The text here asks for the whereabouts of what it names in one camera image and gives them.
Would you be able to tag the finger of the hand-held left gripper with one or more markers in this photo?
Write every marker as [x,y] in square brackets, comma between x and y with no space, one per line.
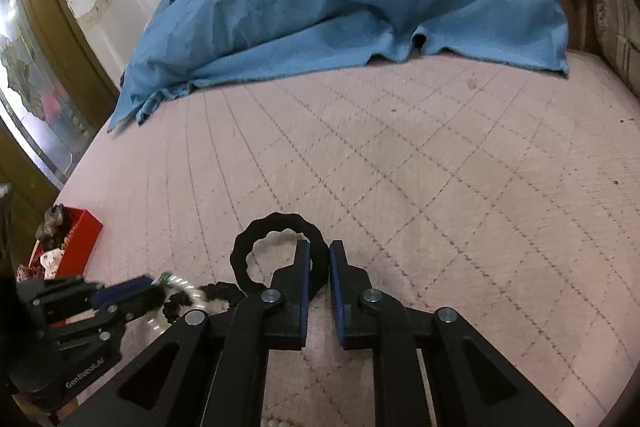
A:
[140,302]
[125,291]

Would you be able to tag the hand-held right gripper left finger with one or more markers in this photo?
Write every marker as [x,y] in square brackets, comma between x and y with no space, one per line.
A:
[300,277]

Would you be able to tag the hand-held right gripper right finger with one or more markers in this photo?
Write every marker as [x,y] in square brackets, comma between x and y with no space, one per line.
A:
[337,287]

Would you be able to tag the black scrunchie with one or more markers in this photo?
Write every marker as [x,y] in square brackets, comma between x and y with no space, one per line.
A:
[240,257]

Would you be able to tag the red box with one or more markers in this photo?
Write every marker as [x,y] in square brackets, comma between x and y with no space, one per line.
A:
[82,237]

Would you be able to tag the white pearl strand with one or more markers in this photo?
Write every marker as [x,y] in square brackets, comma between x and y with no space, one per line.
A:
[280,422]

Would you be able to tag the wooden door with stained glass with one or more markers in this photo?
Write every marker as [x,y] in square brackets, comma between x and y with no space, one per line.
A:
[50,107]

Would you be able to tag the striped floral cushion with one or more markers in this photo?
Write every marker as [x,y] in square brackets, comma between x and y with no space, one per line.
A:
[620,32]

